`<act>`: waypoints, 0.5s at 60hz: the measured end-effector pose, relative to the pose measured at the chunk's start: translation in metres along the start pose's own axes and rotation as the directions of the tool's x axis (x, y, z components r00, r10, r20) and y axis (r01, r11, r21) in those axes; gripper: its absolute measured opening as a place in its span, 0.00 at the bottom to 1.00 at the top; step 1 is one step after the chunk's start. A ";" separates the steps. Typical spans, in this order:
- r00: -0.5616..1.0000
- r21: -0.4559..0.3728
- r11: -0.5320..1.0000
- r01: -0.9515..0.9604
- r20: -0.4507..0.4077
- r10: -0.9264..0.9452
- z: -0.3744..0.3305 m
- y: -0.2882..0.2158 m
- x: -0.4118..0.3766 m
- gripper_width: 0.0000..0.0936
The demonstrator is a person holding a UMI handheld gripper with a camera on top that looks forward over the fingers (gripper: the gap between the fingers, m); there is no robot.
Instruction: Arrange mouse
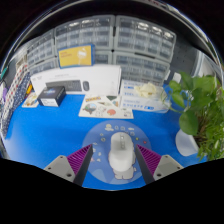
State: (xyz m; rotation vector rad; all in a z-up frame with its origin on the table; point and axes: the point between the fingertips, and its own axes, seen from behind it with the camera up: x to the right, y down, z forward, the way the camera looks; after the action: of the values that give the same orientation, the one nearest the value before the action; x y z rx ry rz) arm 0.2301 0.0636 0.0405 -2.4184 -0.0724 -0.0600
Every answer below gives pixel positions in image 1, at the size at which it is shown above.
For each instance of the small black box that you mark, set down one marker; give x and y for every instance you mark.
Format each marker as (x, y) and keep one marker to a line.
(50, 95)

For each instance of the long white keyboard box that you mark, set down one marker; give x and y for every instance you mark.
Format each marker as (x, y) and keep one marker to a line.
(100, 78)

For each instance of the colourful sticker sheet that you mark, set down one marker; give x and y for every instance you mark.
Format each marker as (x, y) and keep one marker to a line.
(30, 100)
(100, 108)

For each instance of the red blue checked white cloth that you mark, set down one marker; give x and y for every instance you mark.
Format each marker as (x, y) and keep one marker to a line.
(16, 86)

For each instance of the green plant in white pot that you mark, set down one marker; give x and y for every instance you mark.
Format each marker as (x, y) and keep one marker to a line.
(200, 100)

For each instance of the white computer mouse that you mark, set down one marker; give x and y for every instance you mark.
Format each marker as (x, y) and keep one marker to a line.
(120, 150)

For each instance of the white wall socket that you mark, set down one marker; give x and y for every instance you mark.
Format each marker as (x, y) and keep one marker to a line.
(177, 77)

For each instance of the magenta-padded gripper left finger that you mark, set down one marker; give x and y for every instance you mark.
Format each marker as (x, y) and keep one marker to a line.
(60, 165)

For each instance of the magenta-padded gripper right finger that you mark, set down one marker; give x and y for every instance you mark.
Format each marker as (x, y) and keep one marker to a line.
(165, 165)

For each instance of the round blue printed mouse pad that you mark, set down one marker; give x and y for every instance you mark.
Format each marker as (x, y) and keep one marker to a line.
(100, 136)

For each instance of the white blue glove box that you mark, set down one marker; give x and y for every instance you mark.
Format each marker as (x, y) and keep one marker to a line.
(140, 101)

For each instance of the yellow and blue box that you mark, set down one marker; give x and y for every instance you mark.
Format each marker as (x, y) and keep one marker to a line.
(75, 56)

